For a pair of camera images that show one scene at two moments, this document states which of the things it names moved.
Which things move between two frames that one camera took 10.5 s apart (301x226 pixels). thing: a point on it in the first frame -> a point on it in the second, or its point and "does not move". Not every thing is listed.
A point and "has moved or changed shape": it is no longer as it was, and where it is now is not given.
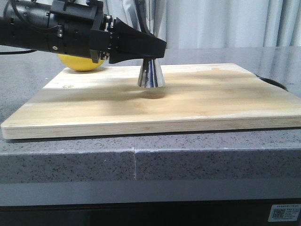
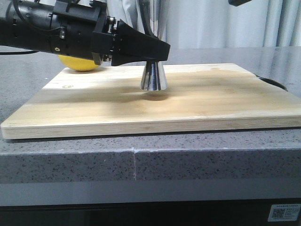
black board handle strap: [272, 82] does not move
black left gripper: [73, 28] does not move
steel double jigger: [151, 76] has moved or changed shape
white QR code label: [284, 213] does not move
